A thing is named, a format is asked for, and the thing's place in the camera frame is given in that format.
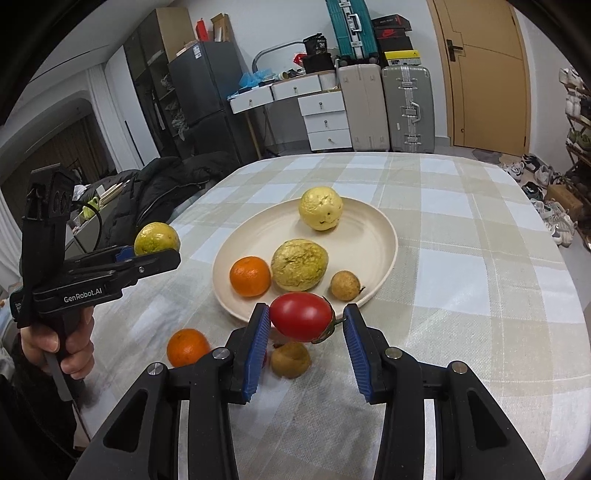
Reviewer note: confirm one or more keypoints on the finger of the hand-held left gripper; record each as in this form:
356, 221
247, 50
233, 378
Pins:
152, 266
123, 253

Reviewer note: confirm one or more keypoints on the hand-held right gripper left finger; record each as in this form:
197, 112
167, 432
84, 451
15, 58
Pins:
256, 350

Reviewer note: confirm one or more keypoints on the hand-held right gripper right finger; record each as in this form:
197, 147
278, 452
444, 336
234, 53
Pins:
355, 350

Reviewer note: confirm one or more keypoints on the green-yellow citrus fruit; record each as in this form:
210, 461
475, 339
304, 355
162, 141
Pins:
154, 236

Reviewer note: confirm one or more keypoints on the red tomato with stem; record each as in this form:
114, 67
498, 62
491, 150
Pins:
300, 316

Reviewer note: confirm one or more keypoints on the brown round longan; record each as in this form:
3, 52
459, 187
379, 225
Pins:
290, 360
345, 286

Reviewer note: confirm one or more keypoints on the orange mandarin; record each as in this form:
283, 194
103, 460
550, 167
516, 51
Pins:
187, 347
250, 276

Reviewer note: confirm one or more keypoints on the wrinkled yellow-green guava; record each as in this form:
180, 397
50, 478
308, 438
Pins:
299, 265

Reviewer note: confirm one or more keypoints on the cream round plate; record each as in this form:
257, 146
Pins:
369, 240

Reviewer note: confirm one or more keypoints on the large yellow passion fruit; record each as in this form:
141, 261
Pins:
321, 207

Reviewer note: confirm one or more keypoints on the person's left forearm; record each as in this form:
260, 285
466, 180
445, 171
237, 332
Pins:
27, 424

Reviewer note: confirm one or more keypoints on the person's left hand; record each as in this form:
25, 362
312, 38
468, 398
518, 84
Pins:
81, 341

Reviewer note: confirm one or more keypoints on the white curtain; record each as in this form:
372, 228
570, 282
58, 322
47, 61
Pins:
8, 240

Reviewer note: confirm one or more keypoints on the green plush toy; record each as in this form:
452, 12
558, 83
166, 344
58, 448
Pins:
90, 208

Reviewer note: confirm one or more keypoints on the black padded jacket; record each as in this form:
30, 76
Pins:
161, 189

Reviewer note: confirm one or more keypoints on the beige checked tablecloth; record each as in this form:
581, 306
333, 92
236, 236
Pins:
461, 300

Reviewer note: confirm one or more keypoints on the white wardrobe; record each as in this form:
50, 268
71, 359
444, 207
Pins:
122, 115

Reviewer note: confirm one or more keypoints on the dark grey refrigerator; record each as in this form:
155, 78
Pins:
210, 97

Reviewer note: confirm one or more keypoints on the tall dark display cabinet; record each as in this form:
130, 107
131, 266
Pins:
152, 64

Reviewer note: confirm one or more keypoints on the blue plastic bag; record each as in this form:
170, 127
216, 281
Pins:
254, 79

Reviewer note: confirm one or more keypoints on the white desk with drawers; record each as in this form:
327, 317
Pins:
323, 120

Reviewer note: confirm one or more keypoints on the pile of sneakers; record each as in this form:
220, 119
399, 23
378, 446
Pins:
549, 207

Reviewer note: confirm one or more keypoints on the open cardboard box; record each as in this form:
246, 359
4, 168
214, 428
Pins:
220, 28

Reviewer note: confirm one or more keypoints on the beige hard suitcase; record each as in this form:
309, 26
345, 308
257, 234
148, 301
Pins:
362, 106

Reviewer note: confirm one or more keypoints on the grey hard suitcase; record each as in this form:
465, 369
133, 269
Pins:
408, 108

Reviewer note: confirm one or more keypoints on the brown cardboard box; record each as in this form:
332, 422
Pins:
563, 201

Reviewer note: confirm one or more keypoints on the black bag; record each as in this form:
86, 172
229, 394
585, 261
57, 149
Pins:
317, 62

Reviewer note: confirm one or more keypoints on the small black printed box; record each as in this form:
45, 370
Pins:
315, 45

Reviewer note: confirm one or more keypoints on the yellow black shoe box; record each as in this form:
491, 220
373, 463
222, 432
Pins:
401, 57

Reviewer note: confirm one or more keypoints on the tan wooden door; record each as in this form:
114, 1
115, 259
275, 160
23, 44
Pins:
489, 78

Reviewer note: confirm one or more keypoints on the shoe rack with shoes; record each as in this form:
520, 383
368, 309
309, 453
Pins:
579, 138

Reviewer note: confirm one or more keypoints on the teal hard suitcase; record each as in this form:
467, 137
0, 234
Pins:
348, 27

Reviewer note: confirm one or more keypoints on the plain black shoe box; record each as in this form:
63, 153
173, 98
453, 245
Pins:
395, 44

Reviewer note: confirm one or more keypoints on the grey arched frame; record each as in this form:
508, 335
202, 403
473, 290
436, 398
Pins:
268, 50

